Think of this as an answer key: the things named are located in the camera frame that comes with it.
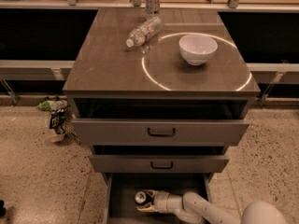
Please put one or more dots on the grey drawer cabinet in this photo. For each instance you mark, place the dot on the grey drawer cabinet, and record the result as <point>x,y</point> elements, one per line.
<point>106,69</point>

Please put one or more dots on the black snack bag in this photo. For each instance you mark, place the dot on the black snack bag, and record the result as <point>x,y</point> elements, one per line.
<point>57,119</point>

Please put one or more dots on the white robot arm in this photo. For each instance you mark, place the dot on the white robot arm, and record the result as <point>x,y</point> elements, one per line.
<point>192,208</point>

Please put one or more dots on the silver soda can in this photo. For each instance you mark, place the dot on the silver soda can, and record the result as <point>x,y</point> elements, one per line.
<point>152,7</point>

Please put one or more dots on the green snack bag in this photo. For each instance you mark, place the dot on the green snack bag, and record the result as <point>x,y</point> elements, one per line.
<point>48,105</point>

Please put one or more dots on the middle grey drawer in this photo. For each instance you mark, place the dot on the middle grey drawer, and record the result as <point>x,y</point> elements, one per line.
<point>121,159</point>

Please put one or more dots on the bottom grey drawer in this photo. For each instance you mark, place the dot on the bottom grey drawer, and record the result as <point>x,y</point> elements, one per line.
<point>121,189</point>

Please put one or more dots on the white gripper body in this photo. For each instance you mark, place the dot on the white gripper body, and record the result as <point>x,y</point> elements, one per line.
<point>162,201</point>

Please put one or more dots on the grey drawer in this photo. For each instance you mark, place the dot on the grey drawer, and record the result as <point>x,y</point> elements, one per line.
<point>121,159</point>
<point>158,122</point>
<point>121,189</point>

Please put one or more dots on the white ceramic bowl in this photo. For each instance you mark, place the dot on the white ceramic bowl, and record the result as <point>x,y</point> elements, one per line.
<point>197,49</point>

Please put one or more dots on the blue pepsi can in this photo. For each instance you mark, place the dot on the blue pepsi can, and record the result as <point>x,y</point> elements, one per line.
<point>141,197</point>

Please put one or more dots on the clear plastic water bottle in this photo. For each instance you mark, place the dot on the clear plastic water bottle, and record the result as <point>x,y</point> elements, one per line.
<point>143,32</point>

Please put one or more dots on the white bowl on floor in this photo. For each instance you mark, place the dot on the white bowl on floor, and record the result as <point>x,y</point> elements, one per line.
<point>57,138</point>

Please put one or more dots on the top grey drawer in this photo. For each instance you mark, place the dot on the top grey drawer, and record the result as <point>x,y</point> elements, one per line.
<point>158,122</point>

